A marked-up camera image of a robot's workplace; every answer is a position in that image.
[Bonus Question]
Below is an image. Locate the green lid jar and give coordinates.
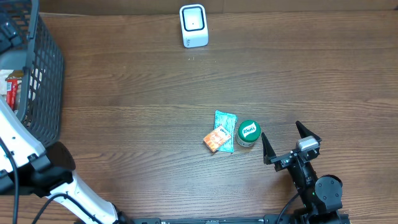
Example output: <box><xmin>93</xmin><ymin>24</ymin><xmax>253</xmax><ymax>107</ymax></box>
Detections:
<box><xmin>236</xmin><ymin>119</ymin><xmax>261</xmax><ymax>147</ymax></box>

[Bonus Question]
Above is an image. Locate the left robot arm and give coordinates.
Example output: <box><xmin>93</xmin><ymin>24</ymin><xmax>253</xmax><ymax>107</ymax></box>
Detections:
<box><xmin>1</xmin><ymin>3</ymin><xmax>129</xmax><ymax>223</ymax></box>

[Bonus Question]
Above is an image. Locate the grey plastic mesh basket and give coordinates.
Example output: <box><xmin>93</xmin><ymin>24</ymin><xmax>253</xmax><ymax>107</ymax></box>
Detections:
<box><xmin>1</xmin><ymin>0</ymin><xmax>65</xmax><ymax>147</ymax></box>

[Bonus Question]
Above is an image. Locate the red stick sachet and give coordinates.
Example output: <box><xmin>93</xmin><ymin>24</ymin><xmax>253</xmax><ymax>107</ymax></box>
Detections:
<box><xmin>6</xmin><ymin>78</ymin><xmax>18</xmax><ymax>111</ymax></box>

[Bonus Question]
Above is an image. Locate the orange small box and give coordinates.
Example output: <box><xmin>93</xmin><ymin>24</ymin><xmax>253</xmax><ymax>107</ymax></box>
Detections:
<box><xmin>203</xmin><ymin>125</ymin><xmax>231</xmax><ymax>152</ymax></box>

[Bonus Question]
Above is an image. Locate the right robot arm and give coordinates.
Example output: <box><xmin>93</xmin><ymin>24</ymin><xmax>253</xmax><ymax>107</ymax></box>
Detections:
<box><xmin>261</xmin><ymin>121</ymin><xmax>349</xmax><ymax>223</ymax></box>

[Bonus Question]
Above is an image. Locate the brown snack pouch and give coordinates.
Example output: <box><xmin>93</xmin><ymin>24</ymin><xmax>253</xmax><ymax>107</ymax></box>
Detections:
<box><xmin>0</xmin><ymin>70</ymin><xmax>24</xmax><ymax>96</ymax></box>

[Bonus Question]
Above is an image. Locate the white barcode scanner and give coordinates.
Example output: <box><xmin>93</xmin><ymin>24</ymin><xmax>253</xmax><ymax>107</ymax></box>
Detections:
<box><xmin>179</xmin><ymin>4</ymin><xmax>209</xmax><ymax>49</ymax></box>

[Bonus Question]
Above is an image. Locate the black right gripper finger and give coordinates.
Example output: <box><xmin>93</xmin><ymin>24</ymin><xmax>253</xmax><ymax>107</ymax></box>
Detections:
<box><xmin>295</xmin><ymin>121</ymin><xmax>322</xmax><ymax>142</ymax></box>
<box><xmin>261</xmin><ymin>132</ymin><xmax>276</xmax><ymax>164</ymax></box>

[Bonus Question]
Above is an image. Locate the teal wipes packet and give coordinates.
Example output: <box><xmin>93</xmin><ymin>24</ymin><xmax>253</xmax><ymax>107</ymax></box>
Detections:
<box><xmin>214</xmin><ymin>110</ymin><xmax>238</xmax><ymax>153</ymax></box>

